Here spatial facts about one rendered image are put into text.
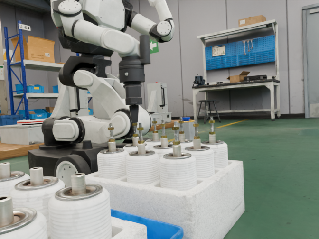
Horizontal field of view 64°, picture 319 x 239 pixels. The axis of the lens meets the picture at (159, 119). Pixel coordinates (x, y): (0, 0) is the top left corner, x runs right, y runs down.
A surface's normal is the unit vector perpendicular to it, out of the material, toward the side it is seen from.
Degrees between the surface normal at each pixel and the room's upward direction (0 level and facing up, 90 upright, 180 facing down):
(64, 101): 90
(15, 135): 90
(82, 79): 90
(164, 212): 90
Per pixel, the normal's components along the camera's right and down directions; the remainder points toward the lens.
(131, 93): 0.14, 0.04
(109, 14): 0.87, 0.17
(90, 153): 0.55, -0.71
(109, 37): -0.24, 0.07
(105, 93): -0.30, 0.41
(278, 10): -0.55, 0.07
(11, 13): 0.83, -0.02
